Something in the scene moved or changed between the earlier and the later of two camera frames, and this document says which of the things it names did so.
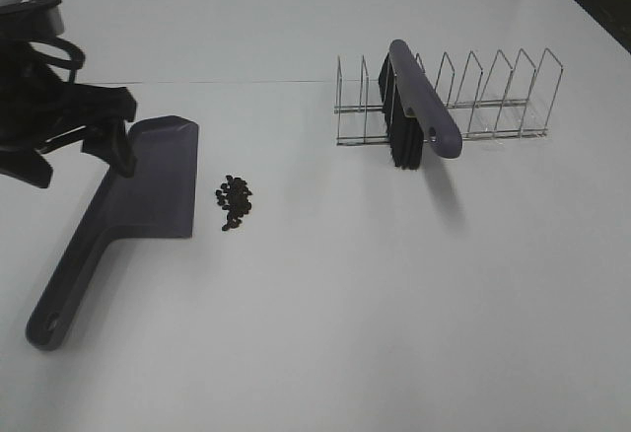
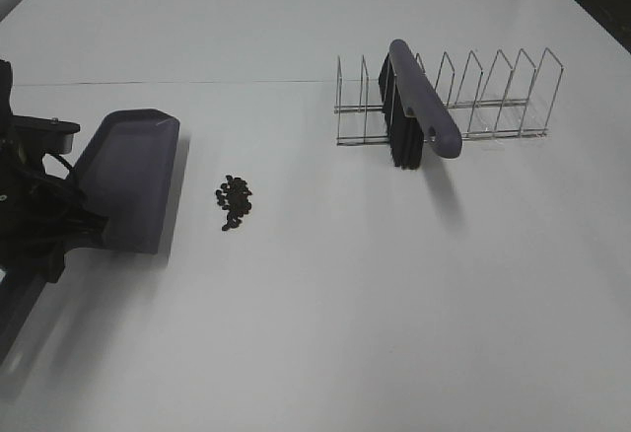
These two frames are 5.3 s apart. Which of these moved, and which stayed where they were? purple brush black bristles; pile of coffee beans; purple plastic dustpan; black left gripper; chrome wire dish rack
Moved: black left gripper; purple plastic dustpan
Stayed: purple brush black bristles; chrome wire dish rack; pile of coffee beans
